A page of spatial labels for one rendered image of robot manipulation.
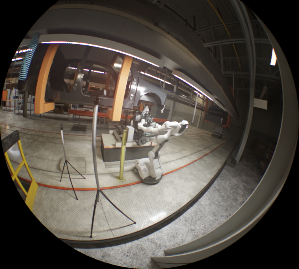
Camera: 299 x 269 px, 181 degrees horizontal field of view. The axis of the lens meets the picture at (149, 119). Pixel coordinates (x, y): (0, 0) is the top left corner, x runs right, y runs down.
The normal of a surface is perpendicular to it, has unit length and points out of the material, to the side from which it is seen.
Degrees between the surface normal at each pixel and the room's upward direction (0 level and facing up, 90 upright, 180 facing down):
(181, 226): 0
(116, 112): 90
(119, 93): 90
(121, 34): 90
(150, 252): 0
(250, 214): 90
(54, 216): 0
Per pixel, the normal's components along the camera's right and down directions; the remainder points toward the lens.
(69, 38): 0.39, 0.62
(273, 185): -0.83, -0.08
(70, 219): 0.18, -0.97
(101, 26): 0.53, 0.22
